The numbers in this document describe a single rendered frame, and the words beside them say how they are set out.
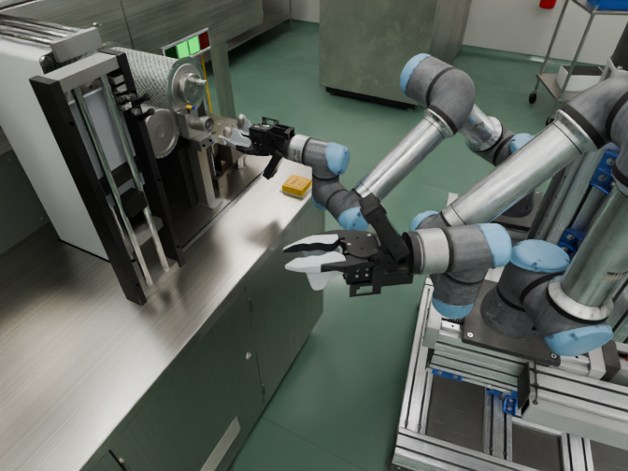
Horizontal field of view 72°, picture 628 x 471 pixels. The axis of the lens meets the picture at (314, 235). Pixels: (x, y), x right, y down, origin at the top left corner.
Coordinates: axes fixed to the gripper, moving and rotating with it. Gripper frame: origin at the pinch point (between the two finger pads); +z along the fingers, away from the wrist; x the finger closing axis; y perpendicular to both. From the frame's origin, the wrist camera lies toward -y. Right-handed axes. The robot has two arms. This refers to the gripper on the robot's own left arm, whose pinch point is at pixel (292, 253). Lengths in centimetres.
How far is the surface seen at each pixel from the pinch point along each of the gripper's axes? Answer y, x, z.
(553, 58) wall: 66, 394, -312
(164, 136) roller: 0, 56, 28
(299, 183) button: 22, 67, -7
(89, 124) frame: -14.6, 24.1, 33.1
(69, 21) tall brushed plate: -25, 78, 50
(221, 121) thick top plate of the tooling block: 9, 90, 16
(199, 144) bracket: 3, 57, 20
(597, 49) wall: 54, 372, -342
